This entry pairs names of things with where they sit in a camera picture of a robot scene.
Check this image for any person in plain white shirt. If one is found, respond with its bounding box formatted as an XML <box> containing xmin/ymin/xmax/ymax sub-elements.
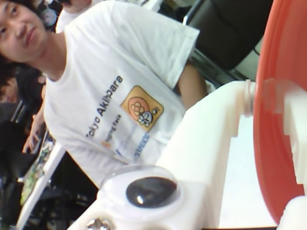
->
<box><xmin>55</xmin><ymin>0</ymin><xmax>94</xmax><ymax>34</ymax></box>

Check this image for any plastic googly eye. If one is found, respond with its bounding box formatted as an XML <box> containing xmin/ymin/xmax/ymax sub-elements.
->
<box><xmin>97</xmin><ymin>164</ymin><xmax>187</xmax><ymax>217</ymax></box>

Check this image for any person in printed white T-shirt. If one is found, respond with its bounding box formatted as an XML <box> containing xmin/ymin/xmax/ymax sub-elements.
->
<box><xmin>0</xmin><ymin>0</ymin><xmax>201</xmax><ymax>190</ymax></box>

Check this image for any black office chair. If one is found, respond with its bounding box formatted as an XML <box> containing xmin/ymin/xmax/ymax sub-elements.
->
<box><xmin>184</xmin><ymin>0</ymin><xmax>274</xmax><ymax>72</ymax></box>

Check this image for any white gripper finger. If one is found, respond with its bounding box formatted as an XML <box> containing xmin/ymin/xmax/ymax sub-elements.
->
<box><xmin>155</xmin><ymin>80</ymin><xmax>254</xmax><ymax>228</ymax></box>
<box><xmin>263</xmin><ymin>79</ymin><xmax>307</xmax><ymax>188</ymax></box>

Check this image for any orange plate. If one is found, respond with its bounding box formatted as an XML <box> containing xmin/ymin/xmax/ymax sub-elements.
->
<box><xmin>253</xmin><ymin>0</ymin><xmax>307</xmax><ymax>224</ymax></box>

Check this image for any white background table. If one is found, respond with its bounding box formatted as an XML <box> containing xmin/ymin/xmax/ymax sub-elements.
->
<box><xmin>19</xmin><ymin>143</ymin><xmax>67</xmax><ymax>216</ymax></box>

